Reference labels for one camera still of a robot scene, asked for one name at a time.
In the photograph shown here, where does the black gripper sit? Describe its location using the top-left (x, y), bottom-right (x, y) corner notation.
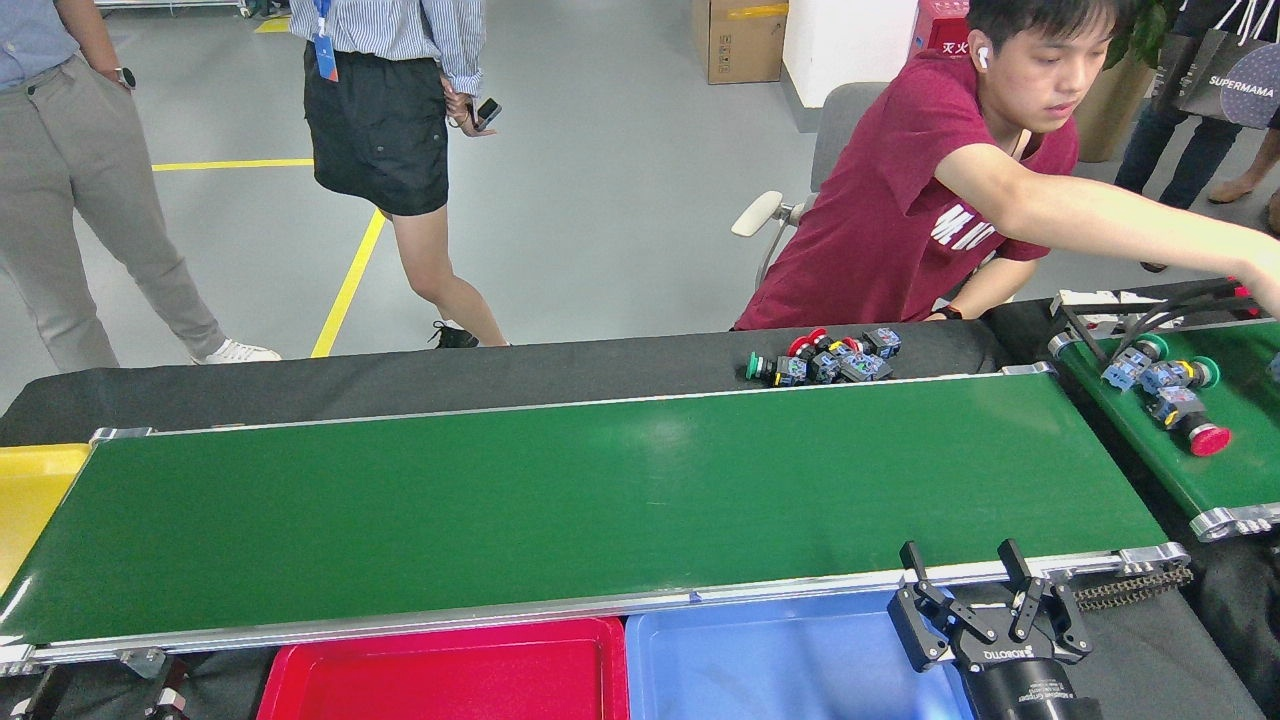
top-left (888, 538), bottom-right (1101, 720)

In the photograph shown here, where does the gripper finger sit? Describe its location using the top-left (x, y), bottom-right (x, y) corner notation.
top-left (8, 665), bottom-right (63, 720)
top-left (145, 655), bottom-right (193, 720)

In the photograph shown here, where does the yellow plastic tray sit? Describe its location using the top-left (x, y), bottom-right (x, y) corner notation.
top-left (0, 443), bottom-right (93, 598)

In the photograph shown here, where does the blue plastic tray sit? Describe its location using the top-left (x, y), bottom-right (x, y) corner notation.
top-left (625, 588), bottom-right (976, 720)

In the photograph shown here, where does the red plastic tray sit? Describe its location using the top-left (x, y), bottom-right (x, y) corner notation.
top-left (255, 616), bottom-right (631, 720)

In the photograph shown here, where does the green feeder conveyor belt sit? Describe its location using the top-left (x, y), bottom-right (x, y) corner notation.
top-left (1047, 318), bottom-right (1280, 542)

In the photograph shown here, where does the long green conveyor belt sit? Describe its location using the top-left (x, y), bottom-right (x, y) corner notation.
top-left (0, 362), bottom-right (1193, 679)

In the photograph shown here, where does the seated person's right hand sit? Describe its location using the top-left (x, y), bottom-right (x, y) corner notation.
top-left (1250, 250), bottom-right (1280, 321)

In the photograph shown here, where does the seated person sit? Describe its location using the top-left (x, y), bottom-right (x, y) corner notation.
top-left (733, 0), bottom-right (1280, 333)

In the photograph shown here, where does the standing person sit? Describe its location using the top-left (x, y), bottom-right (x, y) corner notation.
top-left (0, 0), bottom-right (283, 373)
top-left (288, 0), bottom-right (511, 349)
top-left (1207, 125), bottom-right (1280, 238)
top-left (1113, 0), bottom-right (1280, 274)

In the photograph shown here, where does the potted plant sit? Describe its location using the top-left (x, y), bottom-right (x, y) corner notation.
top-left (1075, 0), bottom-right (1186, 164)

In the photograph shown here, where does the dark printed shopping bag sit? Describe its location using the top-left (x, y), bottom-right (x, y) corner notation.
top-left (1175, 25), bottom-right (1280, 131)

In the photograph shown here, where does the red fire extinguisher cabinet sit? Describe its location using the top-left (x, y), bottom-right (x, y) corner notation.
top-left (908, 0), bottom-right (973, 59)

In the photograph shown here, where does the cardboard box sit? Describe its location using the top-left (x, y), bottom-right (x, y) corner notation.
top-left (692, 0), bottom-right (789, 85)

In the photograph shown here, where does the blue ID badge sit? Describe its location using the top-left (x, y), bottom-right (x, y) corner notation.
top-left (313, 0), bottom-right (339, 83)

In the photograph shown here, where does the metal cart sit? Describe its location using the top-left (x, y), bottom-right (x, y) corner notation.
top-left (95, 0), bottom-right (251, 19)

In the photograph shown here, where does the black drive chain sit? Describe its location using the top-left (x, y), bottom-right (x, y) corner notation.
top-left (1072, 566), bottom-right (1196, 613)

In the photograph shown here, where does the black metal guide frame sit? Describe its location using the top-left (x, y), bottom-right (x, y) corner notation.
top-left (1058, 298), bottom-right (1191, 367)

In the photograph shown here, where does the black cable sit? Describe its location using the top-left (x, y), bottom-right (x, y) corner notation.
top-left (1140, 280), bottom-right (1251, 336)
top-left (1105, 280), bottom-right (1251, 363)

